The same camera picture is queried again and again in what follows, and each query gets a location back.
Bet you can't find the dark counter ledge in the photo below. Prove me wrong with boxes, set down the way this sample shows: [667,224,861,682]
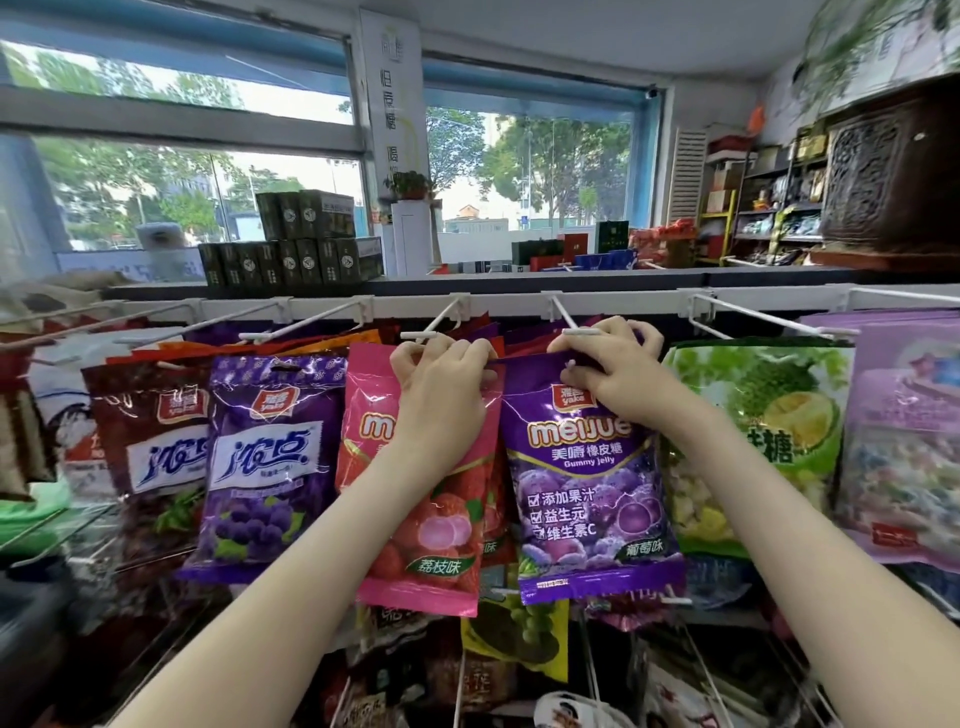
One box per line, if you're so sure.
[105,265,960,302]

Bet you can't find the pile of red gift boxes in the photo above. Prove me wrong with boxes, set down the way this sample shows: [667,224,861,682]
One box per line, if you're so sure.
[630,216,700,270]

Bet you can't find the goods shelving unit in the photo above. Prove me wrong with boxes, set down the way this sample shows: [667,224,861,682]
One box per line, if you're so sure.
[696,123,829,269]

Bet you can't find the small potted plant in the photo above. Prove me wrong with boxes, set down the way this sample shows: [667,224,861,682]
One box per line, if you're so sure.
[384,170,438,202]

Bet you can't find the white louvred panel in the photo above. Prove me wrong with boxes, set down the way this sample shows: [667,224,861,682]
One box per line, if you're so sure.
[666,127,711,228]

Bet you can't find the light purple candy bag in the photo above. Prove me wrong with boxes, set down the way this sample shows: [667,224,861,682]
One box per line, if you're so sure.
[796,310,960,576]

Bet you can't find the green plastic bag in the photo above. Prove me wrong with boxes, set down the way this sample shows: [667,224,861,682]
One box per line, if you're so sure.
[0,478,74,558]

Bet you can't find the dark carved wooden cabinet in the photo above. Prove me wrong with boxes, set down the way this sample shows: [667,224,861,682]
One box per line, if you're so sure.
[808,73,960,273]

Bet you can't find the blue gift boxes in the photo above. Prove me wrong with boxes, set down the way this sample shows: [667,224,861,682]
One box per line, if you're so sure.
[571,249,640,272]

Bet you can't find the row of white peg hooks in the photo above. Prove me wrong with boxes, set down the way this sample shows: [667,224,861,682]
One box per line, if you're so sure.
[0,285,960,355]

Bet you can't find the purple grape gummy bag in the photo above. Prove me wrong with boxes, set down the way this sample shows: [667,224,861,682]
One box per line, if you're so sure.
[496,351,687,607]

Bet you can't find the green grape candy bag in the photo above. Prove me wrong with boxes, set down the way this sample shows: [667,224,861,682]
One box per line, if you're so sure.
[459,576,571,684]

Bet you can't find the person's right hand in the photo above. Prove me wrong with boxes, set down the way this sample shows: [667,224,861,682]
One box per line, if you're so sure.
[546,315,682,430]

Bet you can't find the black gift box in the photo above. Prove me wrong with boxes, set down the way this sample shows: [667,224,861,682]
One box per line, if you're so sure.
[511,238,565,268]

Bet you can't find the pink lychee gummy bag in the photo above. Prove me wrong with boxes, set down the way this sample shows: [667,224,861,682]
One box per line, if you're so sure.
[334,342,507,618]

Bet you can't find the person's right forearm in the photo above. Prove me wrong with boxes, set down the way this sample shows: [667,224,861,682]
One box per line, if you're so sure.
[637,391,960,728]

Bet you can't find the white pedestal stand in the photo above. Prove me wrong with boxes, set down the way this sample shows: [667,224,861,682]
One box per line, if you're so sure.
[390,198,436,279]

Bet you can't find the person's left forearm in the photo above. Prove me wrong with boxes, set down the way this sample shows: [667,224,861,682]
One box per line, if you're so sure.
[108,431,498,728]

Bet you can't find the brown snack packet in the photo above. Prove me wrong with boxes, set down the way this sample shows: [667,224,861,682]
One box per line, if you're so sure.
[0,351,60,502]

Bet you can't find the stack of dark green boxes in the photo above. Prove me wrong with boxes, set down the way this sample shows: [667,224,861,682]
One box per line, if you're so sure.
[197,189,385,291]

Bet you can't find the person's left hand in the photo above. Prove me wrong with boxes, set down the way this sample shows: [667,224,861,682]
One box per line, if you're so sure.
[389,333,501,460]

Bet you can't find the dark red candy bag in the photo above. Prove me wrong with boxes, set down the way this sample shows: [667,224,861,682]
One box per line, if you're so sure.
[81,358,220,530]

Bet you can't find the green durian candy bag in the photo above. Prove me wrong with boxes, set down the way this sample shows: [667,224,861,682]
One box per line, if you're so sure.
[658,339,857,561]

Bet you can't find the white hook rail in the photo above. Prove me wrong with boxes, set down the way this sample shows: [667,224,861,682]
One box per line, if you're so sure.
[112,287,960,325]

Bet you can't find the white hanging banner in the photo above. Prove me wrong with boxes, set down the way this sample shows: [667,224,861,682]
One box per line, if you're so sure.
[357,7,432,205]

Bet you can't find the pile of mixed snack packets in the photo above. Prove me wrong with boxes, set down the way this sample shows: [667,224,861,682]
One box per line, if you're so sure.
[315,555,826,728]

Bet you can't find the hanging green vine plant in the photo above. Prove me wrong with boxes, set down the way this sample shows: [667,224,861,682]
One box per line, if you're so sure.
[799,0,960,102]

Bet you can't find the purple grape candy bag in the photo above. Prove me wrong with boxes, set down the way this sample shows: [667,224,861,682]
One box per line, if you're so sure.
[177,354,349,587]

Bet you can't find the white cartoon snack bag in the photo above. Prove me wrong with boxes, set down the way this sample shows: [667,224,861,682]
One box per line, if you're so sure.
[28,328,155,505]

